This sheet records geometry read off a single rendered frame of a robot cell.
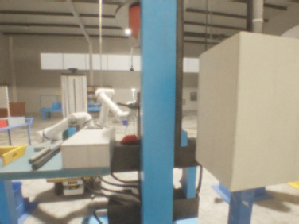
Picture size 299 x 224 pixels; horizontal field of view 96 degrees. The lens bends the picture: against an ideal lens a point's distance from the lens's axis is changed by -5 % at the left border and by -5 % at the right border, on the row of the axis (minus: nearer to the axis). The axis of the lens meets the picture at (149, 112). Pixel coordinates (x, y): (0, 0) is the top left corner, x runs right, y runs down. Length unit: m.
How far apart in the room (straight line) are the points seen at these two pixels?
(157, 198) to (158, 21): 0.99
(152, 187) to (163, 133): 0.33
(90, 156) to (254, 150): 0.69
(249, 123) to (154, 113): 0.48
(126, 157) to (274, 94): 0.91
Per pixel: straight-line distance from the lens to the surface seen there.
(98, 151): 0.79
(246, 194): 0.62
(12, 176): 1.00
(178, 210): 1.40
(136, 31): 1.19
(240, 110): 0.40
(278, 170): 0.54
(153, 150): 0.83
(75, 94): 2.43
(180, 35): 1.04
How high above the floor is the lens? 1.42
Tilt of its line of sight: 6 degrees down
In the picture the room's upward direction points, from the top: straight up
